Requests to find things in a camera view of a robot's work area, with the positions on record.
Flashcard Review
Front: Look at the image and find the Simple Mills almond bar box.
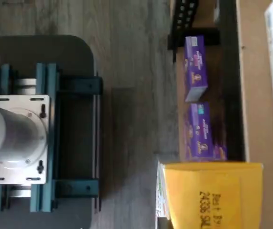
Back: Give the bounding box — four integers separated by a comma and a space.
155, 161, 263, 229

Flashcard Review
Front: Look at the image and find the wooden shelf board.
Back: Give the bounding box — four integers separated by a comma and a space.
175, 46, 192, 159
235, 0, 273, 164

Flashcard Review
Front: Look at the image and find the purple Annie's box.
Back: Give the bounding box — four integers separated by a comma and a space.
185, 102, 228, 161
184, 35, 209, 103

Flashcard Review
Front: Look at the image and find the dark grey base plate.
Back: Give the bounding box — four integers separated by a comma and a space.
0, 35, 96, 229

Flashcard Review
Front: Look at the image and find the teal aluminium base frame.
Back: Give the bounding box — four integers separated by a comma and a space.
0, 62, 103, 213

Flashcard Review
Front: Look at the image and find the black metal shelf frame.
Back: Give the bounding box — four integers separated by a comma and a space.
167, 0, 249, 165

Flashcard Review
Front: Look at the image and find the black perforated side shelf frame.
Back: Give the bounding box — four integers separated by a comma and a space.
170, 0, 200, 36

